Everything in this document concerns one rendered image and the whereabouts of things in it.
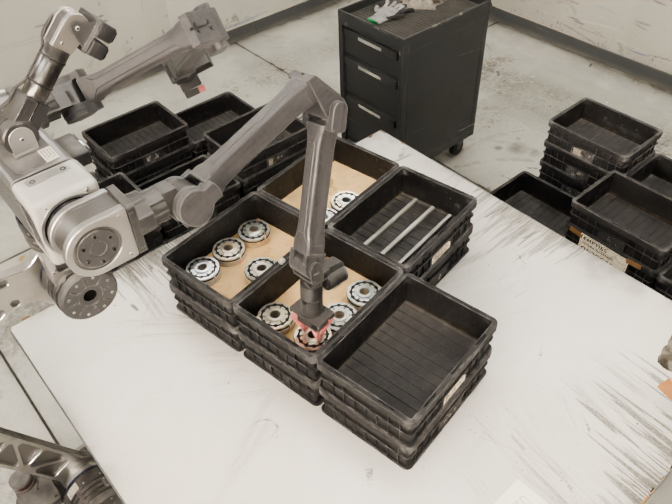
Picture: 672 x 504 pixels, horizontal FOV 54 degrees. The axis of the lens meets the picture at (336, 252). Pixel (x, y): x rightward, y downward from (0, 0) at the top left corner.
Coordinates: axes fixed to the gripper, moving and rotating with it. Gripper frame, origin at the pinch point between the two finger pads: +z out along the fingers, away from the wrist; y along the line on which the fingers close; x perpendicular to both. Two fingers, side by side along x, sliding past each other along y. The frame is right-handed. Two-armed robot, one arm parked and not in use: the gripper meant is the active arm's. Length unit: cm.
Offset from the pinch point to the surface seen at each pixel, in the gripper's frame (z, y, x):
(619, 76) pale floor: 77, 37, -345
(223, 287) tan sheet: 6.5, 35.8, 0.0
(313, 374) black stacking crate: 4.7, -6.8, 7.5
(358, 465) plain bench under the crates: 19.1, -27.1, 13.5
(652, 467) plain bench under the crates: 17, -85, -33
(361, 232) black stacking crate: 4.8, 18.8, -44.7
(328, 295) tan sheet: 5.5, 9.2, -17.1
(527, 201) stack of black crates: 56, 9, -159
